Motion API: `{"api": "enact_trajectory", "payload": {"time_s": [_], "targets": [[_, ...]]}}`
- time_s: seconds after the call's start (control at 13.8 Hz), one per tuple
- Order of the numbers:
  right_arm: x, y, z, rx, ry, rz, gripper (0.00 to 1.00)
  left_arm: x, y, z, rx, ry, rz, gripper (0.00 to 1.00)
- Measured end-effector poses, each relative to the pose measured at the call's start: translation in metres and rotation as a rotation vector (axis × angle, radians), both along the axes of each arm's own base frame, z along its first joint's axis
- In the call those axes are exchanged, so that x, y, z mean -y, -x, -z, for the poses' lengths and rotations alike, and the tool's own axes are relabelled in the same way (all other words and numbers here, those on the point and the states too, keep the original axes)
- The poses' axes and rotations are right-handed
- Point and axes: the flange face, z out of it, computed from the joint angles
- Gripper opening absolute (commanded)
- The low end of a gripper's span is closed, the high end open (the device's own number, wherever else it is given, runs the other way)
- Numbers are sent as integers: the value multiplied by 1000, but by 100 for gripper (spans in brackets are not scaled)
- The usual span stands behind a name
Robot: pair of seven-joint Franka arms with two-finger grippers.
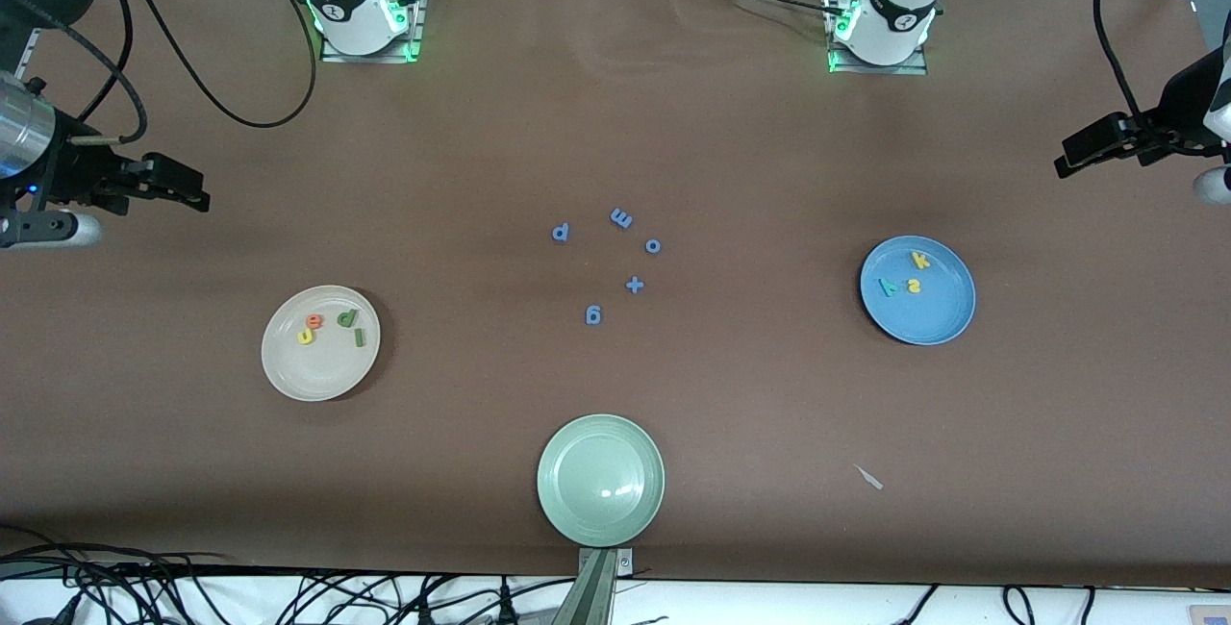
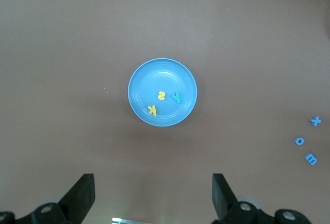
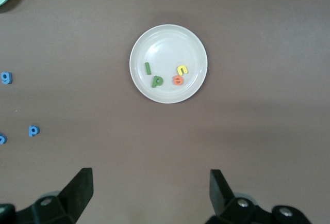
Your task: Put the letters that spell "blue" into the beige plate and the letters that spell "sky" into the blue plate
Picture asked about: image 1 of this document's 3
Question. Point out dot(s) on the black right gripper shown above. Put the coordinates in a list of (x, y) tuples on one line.
[(69, 173)]

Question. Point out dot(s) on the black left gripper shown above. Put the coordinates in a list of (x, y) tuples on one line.
[(1175, 117)]

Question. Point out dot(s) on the green letter d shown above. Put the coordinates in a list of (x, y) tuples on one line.
[(352, 315)]

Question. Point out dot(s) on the beige plate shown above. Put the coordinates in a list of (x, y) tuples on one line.
[(320, 370)]

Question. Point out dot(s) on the blue plate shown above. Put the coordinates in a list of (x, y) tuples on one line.
[(933, 312)]

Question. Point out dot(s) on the blue letter p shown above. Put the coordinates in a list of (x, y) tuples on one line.
[(555, 233)]

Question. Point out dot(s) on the white paper scrap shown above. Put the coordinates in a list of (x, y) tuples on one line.
[(870, 479)]

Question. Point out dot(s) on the brown table cover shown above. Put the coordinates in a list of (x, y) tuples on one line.
[(673, 125)]

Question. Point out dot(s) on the blue letter m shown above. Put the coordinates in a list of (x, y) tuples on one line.
[(621, 218)]

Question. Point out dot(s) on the pale green plate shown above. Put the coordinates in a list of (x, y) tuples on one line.
[(601, 481)]

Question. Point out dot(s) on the silver table edge rail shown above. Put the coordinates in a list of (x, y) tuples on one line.
[(27, 48)]

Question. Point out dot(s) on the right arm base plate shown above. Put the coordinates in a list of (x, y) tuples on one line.
[(409, 29)]

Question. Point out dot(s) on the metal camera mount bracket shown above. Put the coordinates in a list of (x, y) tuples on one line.
[(596, 596)]

